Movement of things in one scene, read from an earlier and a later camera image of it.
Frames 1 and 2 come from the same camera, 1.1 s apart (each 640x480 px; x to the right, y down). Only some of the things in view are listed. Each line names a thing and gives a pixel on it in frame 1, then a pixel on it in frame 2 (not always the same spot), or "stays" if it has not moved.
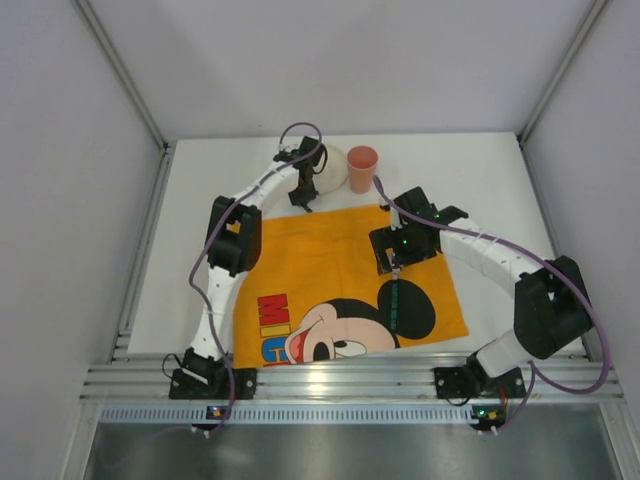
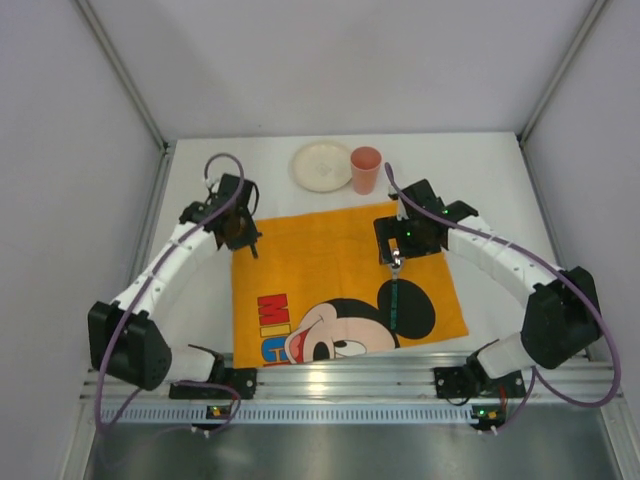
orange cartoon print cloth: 317,293 stays
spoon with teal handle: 394,297 stays
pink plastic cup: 361,161 stays
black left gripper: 301,196 -> 245,236
